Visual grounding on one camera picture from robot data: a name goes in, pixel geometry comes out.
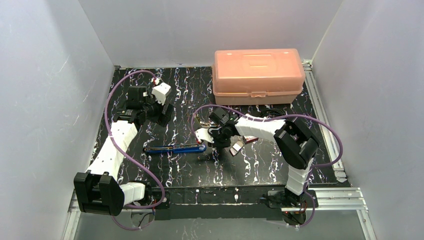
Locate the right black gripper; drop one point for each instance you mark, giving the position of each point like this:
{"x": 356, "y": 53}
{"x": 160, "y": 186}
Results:
{"x": 216, "y": 140}

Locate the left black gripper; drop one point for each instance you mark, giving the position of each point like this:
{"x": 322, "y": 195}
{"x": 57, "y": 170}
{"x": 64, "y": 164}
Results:
{"x": 164, "y": 114}

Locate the cardboard staples tray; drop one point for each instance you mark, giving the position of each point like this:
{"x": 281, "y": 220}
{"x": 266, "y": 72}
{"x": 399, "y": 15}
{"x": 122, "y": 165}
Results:
{"x": 236, "y": 148}

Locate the red staples box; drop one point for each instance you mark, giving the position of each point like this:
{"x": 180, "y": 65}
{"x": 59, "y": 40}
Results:
{"x": 249, "y": 139}

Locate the blue stapler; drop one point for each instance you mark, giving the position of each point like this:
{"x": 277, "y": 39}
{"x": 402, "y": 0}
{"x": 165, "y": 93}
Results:
{"x": 176, "y": 149}

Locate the beige stapler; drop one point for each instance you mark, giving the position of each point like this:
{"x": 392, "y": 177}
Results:
{"x": 208, "y": 124}

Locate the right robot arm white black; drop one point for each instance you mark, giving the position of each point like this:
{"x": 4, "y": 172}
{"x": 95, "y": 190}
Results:
{"x": 296, "y": 143}

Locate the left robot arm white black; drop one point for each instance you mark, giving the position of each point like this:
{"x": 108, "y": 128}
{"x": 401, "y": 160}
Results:
{"x": 97, "y": 189}

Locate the orange plastic toolbox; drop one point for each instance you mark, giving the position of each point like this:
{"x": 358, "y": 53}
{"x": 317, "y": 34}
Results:
{"x": 257, "y": 76}

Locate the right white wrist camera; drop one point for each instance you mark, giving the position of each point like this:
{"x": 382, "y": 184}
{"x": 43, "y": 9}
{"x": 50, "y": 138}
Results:
{"x": 203, "y": 135}

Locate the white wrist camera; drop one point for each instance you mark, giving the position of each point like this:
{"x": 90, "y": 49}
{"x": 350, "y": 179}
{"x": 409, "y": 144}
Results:
{"x": 203, "y": 135}
{"x": 161, "y": 92}

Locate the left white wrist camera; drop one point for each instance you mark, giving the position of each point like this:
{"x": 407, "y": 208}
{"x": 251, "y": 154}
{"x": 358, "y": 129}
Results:
{"x": 161, "y": 92}

